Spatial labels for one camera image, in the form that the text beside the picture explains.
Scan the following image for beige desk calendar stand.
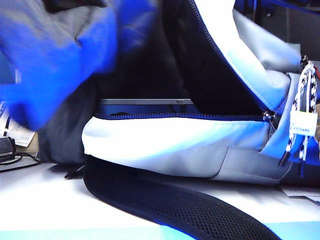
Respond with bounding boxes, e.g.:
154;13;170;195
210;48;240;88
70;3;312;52
0;99;36;149

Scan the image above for light gray backpack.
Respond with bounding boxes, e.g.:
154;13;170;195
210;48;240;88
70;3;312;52
64;0;320;240

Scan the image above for black monitor with white logo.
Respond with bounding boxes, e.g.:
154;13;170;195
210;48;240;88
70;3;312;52
287;4;320;60

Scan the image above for small black device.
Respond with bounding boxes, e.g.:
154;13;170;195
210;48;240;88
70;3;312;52
0;136;16;158

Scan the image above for gray clothes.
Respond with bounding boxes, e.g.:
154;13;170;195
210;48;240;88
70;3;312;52
0;0;165;165

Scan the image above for white paper sheet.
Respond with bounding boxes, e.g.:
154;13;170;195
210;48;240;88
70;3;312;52
281;185;320;201

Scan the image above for thin black cable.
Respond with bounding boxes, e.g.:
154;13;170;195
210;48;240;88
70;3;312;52
0;151;42;174

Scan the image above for black white braided cord tag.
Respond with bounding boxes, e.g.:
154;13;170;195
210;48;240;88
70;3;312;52
278;60;319;168

